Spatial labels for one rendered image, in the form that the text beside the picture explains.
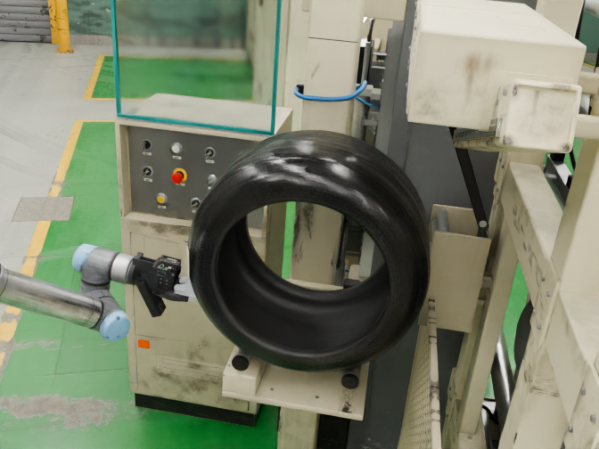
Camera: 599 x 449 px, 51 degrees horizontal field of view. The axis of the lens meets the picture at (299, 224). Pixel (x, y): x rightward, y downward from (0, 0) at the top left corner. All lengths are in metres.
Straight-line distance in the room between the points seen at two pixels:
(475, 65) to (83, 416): 2.29
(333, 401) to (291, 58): 3.44
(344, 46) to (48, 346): 2.21
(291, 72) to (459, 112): 3.82
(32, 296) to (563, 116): 1.14
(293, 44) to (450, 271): 3.25
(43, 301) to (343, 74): 0.91
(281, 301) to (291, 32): 3.20
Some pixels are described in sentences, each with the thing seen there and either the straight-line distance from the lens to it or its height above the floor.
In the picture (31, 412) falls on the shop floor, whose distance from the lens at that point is 2.97.
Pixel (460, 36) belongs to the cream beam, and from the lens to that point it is 1.02.
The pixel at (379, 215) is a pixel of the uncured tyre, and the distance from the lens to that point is 1.35.
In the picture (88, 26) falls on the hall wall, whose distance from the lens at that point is 10.49.
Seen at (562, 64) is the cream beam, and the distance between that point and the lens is 1.05.
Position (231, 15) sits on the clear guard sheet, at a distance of 2.08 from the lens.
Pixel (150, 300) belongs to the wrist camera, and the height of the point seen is 1.00.
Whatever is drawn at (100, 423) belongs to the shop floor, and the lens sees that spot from 2.85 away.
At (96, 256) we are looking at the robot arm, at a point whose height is 1.11.
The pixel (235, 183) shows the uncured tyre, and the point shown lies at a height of 1.39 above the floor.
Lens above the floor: 1.92
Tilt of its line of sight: 25 degrees down
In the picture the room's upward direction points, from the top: 4 degrees clockwise
